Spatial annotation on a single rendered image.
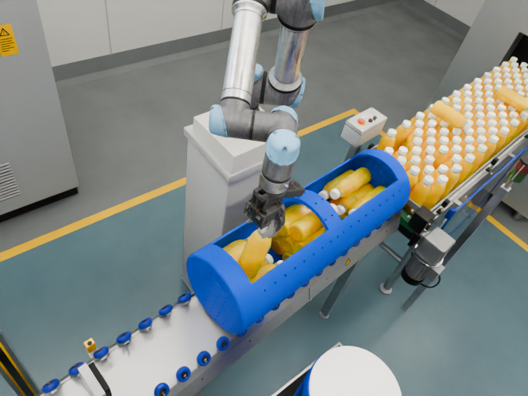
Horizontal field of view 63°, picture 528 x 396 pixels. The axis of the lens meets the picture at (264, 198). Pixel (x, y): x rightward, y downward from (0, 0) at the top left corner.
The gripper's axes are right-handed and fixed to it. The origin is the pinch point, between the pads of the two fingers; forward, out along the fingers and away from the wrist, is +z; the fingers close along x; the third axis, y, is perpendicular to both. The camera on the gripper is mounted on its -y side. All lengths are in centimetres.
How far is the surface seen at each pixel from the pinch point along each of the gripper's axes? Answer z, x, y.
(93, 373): 23, -2, 55
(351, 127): 24, -31, -88
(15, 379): 60, -30, 73
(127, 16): 89, -272, -111
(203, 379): 43, 12, 29
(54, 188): 117, -153, 13
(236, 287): 9.6, 6.1, 14.8
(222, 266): 7.8, -0.8, 14.5
